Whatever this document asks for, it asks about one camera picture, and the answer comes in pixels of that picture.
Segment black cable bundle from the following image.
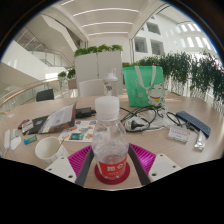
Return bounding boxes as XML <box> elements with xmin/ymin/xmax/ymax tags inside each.
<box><xmin>119</xmin><ymin>105</ymin><xmax>188</xmax><ymax>133</ymax></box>

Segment black power adapter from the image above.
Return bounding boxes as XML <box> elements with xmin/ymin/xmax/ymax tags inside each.
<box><xmin>75</xmin><ymin>106</ymin><xmax>98</xmax><ymax>119</ymax></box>

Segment glass balustrade with wooden rail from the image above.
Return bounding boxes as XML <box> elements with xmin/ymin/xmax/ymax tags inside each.
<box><xmin>0</xmin><ymin>77</ymin><xmax>61</xmax><ymax>114</ymax></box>

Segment green hedge plant row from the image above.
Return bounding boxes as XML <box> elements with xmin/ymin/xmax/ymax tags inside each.
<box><xmin>123</xmin><ymin>49</ymin><xmax>224</xmax><ymax>101</ymax></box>

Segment ceiling light strips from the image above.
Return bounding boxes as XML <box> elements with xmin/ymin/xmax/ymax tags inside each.
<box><xmin>61</xmin><ymin>0</ymin><xmax>140</xmax><ymax>37</ymax></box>

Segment white grid-pattern mug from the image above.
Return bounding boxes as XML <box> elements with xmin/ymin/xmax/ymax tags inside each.
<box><xmin>34</xmin><ymin>136</ymin><xmax>70</xmax><ymax>166</ymax></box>

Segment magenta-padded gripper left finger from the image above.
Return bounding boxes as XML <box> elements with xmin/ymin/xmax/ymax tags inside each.
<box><xmin>44</xmin><ymin>144</ymin><xmax>96</xmax><ymax>187</ymax></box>

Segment black chair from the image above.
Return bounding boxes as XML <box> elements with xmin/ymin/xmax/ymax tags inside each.
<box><xmin>35</xmin><ymin>88</ymin><xmax>55</xmax><ymax>103</ymax></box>

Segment white wrapped packet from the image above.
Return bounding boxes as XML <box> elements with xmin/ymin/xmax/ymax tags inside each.
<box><xmin>21</xmin><ymin>120</ymin><xmax>35</xmax><ymax>134</ymax></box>

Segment small white card box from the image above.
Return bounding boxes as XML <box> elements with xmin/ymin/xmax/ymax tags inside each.
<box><xmin>167</xmin><ymin>125</ymin><xmax>190</xmax><ymax>144</ymax></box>

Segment flat round red coaster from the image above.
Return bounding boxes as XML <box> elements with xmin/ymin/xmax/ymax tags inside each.
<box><xmin>94</xmin><ymin>162</ymin><xmax>131</xmax><ymax>186</ymax></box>

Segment potted green plants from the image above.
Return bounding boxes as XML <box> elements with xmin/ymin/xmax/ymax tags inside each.
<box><xmin>57</xmin><ymin>68</ymin><xmax>77</xmax><ymax>80</ymax></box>

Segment black flat folder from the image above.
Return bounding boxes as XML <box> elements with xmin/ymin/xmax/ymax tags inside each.
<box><xmin>22</xmin><ymin>115</ymin><xmax>49</xmax><ymax>136</ymax></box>

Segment green tote bag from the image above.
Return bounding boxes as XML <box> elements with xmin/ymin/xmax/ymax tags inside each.
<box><xmin>122</xmin><ymin>65</ymin><xmax>166</xmax><ymax>108</ymax></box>

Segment white chair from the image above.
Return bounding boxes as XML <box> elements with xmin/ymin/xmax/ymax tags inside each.
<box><xmin>78</xmin><ymin>78</ymin><xmax>106</xmax><ymax>98</ymax></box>

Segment colourful sticker sheet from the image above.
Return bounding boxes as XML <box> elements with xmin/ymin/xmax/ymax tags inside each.
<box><xmin>57</xmin><ymin>119</ymin><xmax>98</xmax><ymax>143</ymax></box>

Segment white power strip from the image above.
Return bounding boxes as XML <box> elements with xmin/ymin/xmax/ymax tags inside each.
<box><xmin>3</xmin><ymin>129</ymin><xmax>12</xmax><ymax>150</ymax></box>

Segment open printed booklet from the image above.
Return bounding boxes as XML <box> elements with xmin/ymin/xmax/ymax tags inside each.
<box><xmin>38</xmin><ymin>101</ymin><xmax>78</xmax><ymax>134</ymax></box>

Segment white cabinet with plants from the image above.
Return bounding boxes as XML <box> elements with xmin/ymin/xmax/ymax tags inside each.
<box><xmin>73</xmin><ymin>44</ymin><xmax>124</xmax><ymax>98</ymax></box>

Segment small green box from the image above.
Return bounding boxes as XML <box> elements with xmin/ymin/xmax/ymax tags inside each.
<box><xmin>23</xmin><ymin>134</ymin><xmax>38</xmax><ymax>145</ymax></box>

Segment tall clear white-lidded bottle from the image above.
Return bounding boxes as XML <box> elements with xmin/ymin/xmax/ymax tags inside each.
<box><xmin>102</xmin><ymin>68</ymin><xmax>119</xmax><ymax>98</ymax></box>

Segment clear red-labelled water bottle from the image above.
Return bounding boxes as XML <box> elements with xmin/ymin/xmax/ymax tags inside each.
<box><xmin>91</xmin><ymin>95</ymin><xmax>130</xmax><ymax>181</ymax></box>

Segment clear plastic packet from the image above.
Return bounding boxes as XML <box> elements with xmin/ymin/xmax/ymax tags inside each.
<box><xmin>194</xmin><ymin>129</ymin><xmax>207</xmax><ymax>151</ymax></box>

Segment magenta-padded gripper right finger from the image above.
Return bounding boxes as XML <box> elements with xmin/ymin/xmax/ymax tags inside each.
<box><xmin>127</xmin><ymin>143</ymin><xmax>183</xmax><ymax>187</ymax></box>

